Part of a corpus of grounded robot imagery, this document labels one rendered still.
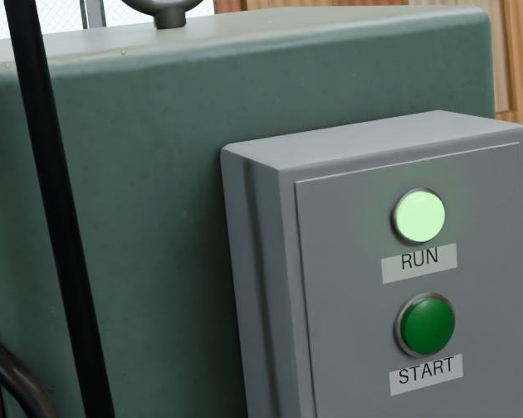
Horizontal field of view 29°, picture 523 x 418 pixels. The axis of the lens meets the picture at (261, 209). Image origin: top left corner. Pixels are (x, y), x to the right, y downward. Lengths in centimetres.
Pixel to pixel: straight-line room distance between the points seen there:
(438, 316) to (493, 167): 6
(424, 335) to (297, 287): 5
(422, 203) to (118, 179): 11
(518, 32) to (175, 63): 182
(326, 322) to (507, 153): 9
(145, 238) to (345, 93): 10
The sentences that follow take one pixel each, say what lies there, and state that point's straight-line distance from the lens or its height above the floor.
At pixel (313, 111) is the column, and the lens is 39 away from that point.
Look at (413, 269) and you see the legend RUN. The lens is 35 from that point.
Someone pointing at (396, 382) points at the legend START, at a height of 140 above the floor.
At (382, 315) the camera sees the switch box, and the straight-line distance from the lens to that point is 35.
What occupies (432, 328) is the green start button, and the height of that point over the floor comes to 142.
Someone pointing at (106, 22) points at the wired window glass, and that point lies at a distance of 197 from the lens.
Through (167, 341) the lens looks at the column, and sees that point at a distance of 39.
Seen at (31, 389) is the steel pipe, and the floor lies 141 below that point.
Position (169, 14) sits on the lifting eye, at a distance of 48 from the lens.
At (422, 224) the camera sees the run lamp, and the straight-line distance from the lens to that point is 34.
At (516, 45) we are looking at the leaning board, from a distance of 217.
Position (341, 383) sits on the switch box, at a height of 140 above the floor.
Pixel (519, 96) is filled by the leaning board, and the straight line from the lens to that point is 217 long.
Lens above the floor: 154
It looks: 13 degrees down
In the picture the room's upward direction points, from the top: 6 degrees counter-clockwise
